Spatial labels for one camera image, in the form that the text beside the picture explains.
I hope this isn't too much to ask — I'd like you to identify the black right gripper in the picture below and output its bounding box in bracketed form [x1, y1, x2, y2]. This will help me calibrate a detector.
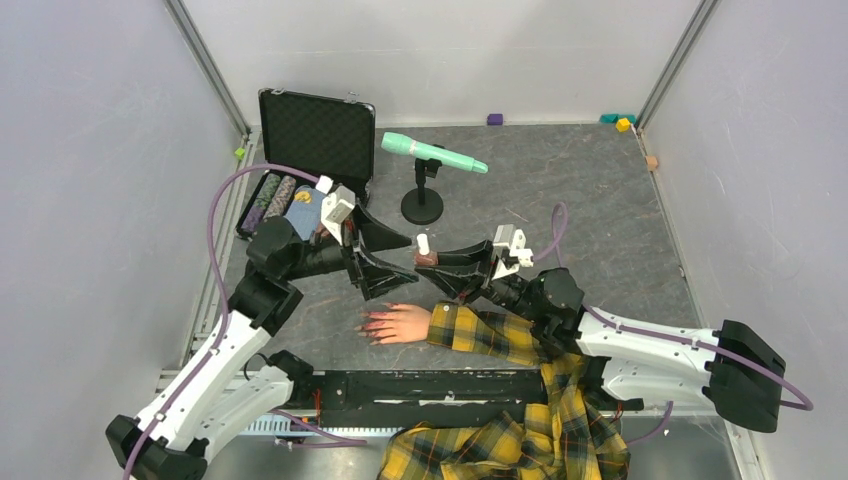
[415, 239, 542, 324]

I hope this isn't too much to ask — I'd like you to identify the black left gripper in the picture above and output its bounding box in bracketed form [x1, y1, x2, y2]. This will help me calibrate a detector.
[282, 199, 419, 299]

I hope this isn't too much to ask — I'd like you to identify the pink nail polish bottle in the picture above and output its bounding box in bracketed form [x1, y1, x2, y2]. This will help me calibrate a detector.
[414, 252, 439, 267]

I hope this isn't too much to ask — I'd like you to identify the white nail polish cap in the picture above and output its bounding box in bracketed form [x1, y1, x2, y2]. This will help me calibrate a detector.
[416, 234, 431, 256]

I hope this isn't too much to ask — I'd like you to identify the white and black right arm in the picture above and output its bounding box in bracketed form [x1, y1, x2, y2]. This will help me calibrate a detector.
[415, 241, 786, 433]

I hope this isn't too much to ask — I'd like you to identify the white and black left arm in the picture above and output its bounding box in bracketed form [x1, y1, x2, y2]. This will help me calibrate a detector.
[106, 205, 418, 479]

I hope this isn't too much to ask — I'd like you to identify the mannequin hand with stained nails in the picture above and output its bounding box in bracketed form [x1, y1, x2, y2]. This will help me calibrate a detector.
[355, 303, 432, 345]

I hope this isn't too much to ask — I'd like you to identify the black microphone stand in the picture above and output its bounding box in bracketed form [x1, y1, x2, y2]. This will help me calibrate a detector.
[400, 154, 444, 226]

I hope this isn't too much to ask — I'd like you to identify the mint green microphone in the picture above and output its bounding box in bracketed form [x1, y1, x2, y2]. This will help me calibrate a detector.
[380, 132, 488, 174]

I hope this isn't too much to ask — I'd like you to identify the black poker chip case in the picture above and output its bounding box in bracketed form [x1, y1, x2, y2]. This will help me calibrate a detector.
[258, 88, 376, 204]

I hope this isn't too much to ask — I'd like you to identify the teal block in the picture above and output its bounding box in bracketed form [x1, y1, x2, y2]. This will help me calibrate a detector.
[599, 113, 637, 124]

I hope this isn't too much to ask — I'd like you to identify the yellow cube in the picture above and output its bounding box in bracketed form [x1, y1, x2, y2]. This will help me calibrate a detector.
[615, 117, 632, 132]

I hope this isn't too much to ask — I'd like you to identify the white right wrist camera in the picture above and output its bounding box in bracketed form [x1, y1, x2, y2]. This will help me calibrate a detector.
[492, 224, 534, 280]

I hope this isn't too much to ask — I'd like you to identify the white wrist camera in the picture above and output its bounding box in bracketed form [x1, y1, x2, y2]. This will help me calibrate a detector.
[315, 175, 356, 245]
[492, 224, 534, 280]

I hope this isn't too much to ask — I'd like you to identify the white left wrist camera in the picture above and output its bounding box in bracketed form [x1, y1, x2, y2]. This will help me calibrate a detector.
[315, 175, 356, 245]

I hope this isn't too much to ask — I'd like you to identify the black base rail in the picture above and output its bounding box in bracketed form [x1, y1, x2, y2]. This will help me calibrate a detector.
[283, 369, 548, 428]

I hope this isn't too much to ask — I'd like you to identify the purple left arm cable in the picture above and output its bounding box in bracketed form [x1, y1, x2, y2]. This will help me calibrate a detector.
[122, 163, 323, 480]

